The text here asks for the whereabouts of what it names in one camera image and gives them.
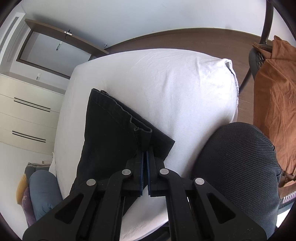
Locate black denim pants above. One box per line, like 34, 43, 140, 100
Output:
71, 88, 175, 191

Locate person's dark trouser leg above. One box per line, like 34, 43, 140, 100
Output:
191, 122, 281, 237

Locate white bed mattress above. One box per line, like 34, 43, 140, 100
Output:
49, 48, 239, 240

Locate blue rolled duvet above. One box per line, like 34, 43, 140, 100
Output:
29, 170, 63, 221

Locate purple pillow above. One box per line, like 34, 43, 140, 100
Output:
22, 187, 36, 227

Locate yellow pillow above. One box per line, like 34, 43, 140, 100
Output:
16, 174, 28, 205

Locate cream wardrobe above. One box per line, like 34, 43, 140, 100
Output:
1, 72, 65, 155

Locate orange brown cloth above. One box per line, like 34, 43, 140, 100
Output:
253, 36, 295, 188

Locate black metal chair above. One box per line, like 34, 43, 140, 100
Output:
239, 1, 274, 93

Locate dark brown door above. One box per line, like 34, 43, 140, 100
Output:
16, 19, 109, 79

